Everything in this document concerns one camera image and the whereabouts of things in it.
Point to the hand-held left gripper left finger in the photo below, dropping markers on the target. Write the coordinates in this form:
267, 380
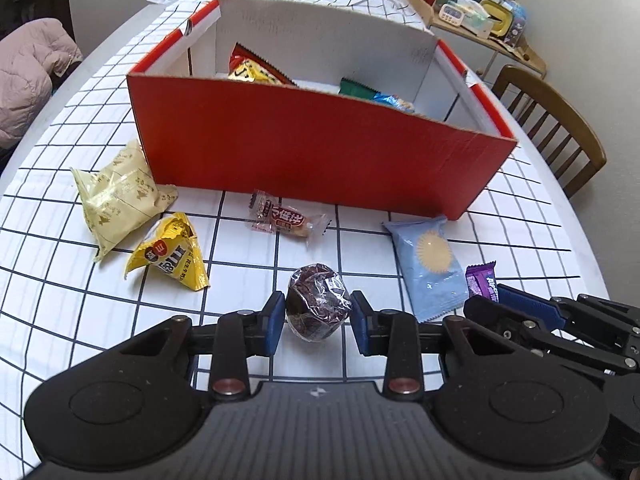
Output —
275, 317

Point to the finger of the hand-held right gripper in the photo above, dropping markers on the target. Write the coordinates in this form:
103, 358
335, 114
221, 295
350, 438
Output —
530, 305
500, 315

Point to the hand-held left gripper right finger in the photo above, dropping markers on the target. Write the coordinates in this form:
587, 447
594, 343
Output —
361, 320

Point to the purple candy bar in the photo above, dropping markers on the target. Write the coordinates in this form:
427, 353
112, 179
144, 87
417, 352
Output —
480, 282

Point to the clear-wrapped brown cake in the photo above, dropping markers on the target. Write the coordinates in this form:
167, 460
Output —
317, 300

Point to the red cardboard box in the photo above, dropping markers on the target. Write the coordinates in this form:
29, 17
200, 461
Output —
300, 150

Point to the blue cookie packet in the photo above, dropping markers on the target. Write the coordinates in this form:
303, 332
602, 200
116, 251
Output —
395, 101

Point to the green snack packet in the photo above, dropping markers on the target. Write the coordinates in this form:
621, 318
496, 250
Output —
357, 89

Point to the yellow red snack bag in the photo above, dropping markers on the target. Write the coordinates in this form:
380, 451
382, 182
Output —
255, 70

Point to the light blue snack packet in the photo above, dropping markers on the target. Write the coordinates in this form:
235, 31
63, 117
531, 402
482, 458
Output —
430, 260

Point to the red white clear candy packet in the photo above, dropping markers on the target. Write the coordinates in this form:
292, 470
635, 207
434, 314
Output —
282, 217

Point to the yellow triangular candy packet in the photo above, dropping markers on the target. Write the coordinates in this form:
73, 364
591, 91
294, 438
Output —
170, 255

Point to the brown wooden chair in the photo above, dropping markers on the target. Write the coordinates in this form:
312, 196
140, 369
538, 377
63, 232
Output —
555, 120

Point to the pale yellow snack packet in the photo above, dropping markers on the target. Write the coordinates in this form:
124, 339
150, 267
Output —
115, 195

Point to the black white checkered tablecloth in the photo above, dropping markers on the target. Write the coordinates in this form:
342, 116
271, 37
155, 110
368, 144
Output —
60, 280

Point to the wooden top side cabinet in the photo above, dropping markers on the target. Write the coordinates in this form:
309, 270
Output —
520, 57

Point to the blue patterned bag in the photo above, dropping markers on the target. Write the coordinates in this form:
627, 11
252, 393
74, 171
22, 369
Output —
517, 25

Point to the yellow storage box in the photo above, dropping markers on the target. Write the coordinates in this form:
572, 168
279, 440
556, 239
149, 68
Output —
497, 20

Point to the white tissue pack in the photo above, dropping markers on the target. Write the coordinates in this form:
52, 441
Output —
475, 20

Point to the white kitchen timer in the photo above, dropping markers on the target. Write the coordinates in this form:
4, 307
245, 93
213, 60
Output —
450, 12

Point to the pink puffer jacket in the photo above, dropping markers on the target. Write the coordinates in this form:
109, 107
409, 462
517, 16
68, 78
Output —
30, 70

